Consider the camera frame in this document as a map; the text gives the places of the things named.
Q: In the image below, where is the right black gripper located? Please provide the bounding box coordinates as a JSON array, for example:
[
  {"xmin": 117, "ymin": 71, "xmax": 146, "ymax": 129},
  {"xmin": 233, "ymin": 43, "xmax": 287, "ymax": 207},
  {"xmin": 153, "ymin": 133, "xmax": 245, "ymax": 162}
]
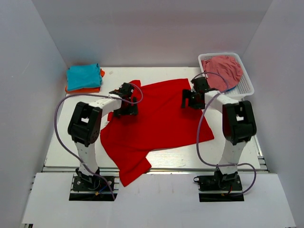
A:
[{"xmin": 181, "ymin": 89, "xmax": 206, "ymax": 110}]

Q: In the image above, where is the red t-shirt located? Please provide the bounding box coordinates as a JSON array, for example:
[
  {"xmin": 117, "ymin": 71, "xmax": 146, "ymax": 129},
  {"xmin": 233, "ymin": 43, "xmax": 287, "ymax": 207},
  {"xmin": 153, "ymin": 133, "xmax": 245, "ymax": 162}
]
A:
[{"xmin": 100, "ymin": 78, "xmax": 202, "ymax": 187}]

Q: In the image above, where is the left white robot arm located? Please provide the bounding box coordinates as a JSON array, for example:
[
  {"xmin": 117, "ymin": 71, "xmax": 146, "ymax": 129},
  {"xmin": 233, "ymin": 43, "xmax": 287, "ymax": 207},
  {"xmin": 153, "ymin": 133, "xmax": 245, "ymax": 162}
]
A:
[{"xmin": 67, "ymin": 83, "xmax": 140, "ymax": 190}]

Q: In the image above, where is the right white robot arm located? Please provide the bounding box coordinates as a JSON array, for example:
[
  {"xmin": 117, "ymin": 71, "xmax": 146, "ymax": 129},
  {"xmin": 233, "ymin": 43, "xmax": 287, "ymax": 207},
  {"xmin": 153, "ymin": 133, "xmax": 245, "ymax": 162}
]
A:
[{"xmin": 181, "ymin": 76, "xmax": 257, "ymax": 190}]

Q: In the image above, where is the folded orange t-shirt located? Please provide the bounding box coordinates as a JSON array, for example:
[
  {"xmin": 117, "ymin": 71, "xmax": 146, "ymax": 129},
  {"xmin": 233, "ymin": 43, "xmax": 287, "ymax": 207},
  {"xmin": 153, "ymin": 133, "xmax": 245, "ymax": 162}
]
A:
[{"xmin": 65, "ymin": 68, "xmax": 106, "ymax": 94}]

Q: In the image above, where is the pink t-shirt in basket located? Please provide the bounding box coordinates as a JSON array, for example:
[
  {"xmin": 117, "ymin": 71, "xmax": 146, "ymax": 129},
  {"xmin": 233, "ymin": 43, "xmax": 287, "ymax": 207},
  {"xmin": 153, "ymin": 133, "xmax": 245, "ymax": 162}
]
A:
[{"xmin": 201, "ymin": 55, "xmax": 243, "ymax": 92}]

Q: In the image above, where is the white plastic basket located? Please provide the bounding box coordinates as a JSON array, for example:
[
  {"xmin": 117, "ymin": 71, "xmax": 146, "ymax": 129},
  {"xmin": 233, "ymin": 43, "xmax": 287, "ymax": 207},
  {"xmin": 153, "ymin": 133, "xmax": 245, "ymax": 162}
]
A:
[{"xmin": 198, "ymin": 53, "xmax": 254, "ymax": 100}]

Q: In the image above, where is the folded teal t-shirt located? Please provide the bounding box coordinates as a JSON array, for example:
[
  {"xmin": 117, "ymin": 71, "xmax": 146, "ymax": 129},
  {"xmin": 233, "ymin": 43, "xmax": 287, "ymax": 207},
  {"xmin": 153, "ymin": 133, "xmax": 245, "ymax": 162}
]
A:
[{"xmin": 66, "ymin": 63, "xmax": 103, "ymax": 91}]

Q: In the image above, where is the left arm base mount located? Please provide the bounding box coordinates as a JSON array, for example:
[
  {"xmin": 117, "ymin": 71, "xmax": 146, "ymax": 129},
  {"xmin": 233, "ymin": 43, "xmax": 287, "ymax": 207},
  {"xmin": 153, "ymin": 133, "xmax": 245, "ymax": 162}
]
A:
[{"xmin": 69, "ymin": 168, "xmax": 120, "ymax": 201}]

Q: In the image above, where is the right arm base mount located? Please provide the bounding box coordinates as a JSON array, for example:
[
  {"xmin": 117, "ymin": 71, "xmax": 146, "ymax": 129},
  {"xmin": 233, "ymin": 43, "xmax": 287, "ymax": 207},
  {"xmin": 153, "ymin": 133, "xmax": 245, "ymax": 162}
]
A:
[{"xmin": 193, "ymin": 169, "xmax": 244, "ymax": 202}]

